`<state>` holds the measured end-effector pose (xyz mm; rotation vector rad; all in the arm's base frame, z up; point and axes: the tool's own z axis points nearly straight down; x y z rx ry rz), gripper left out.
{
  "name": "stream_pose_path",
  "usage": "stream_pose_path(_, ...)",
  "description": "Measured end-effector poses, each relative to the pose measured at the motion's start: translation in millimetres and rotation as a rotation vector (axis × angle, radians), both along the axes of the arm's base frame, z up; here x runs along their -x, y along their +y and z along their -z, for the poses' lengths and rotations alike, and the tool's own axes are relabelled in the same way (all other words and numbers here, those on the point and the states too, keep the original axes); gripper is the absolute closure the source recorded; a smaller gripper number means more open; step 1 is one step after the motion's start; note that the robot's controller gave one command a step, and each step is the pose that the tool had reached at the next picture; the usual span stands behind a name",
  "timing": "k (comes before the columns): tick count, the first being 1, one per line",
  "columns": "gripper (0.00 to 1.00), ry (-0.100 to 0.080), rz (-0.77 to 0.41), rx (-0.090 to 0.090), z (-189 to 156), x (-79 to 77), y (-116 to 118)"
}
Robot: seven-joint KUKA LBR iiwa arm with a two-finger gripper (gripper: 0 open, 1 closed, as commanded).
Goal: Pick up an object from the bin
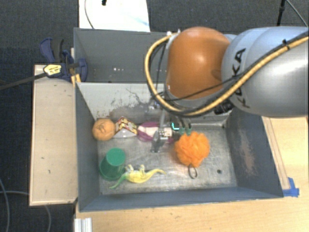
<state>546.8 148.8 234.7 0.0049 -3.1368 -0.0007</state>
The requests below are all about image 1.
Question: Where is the purple and white bag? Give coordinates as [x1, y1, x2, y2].
[136, 121, 175, 144]

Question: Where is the pale wood board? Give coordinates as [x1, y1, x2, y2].
[29, 64, 79, 207]

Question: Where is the black cylinder on white bracket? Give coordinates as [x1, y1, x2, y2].
[213, 100, 234, 116]

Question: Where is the orange bath pouf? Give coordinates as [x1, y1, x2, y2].
[173, 131, 211, 180]

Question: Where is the grey metal bin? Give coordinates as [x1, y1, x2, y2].
[73, 27, 284, 213]

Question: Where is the green plastic cup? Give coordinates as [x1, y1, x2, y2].
[98, 147, 126, 181]

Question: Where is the yellow and green toy dinosaur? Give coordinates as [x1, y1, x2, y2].
[108, 164, 168, 190]

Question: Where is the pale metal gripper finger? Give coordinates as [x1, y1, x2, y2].
[156, 138, 166, 154]
[150, 132, 159, 153]

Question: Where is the red and gold packet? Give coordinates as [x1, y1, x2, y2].
[114, 116, 139, 138]

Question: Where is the orange toy fruit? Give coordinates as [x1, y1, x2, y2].
[92, 118, 116, 141]

